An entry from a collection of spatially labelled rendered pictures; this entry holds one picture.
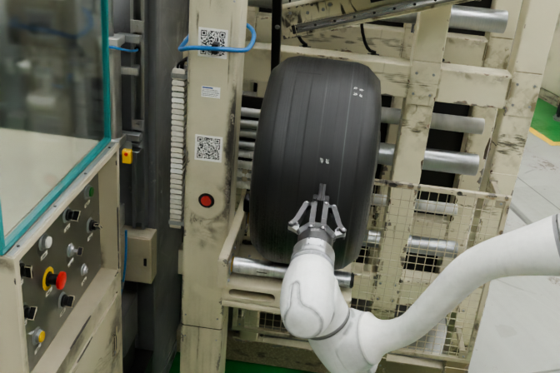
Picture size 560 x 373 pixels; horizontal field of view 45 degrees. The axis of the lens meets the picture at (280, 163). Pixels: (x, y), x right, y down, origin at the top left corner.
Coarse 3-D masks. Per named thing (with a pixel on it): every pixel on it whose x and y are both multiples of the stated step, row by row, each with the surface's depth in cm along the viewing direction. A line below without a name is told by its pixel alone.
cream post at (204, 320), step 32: (192, 0) 166; (224, 0) 165; (192, 32) 169; (192, 64) 172; (224, 64) 171; (192, 96) 176; (224, 96) 175; (192, 128) 179; (224, 128) 178; (192, 160) 183; (224, 160) 182; (192, 192) 187; (224, 192) 186; (192, 224) 191; (224, 224) 190; (192, 256) 196; (192, 288) 200; (192, 320) 205; (224, 320) 210; (192, 352) 210; (224, 352) 220
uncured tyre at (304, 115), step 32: (288, 64) 174; (320, 64) 175; (352, 64) 177; (288, 96) 164; (320, 96) 164; (288, 128) 161; (320, 128) 161; (352, 128) 160; (256, 160) 164; (288, 160) 160; (352, 160) 159; (256, 192) 165; (288, 192) 161; (352, 192) 160; (256, 224) 169; (352, 224) 163; (288, 256) 174; (352, 256) 175
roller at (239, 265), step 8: (232, 256) 188; (232, 264) 187; (240, 264) 186; (248, 264) 186; (256, 264) 186; (264, 264) 186; (272, 264) 186; (280, 264) 186; (288, 264) 187; (240, 272) 187; (248, 272) 187; (256, 272) 186; (264, 272) 186; (272, 272) 186; (280, 272) 185; (336, 272) 185; (344, 272) 185; (352, 272) 186; (344, 280) 184; (352, 280) 184
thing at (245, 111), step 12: (252, 96) 230; (252, 108) 220; (240, 120) 220; (252, 120) 221; (240, 132) 222; (252, 132) 222; (240, 144) 223; (252, 144) 223; (240, 156) 226; (252, 156) 225; (240, 168) 227; (240, 180) 230
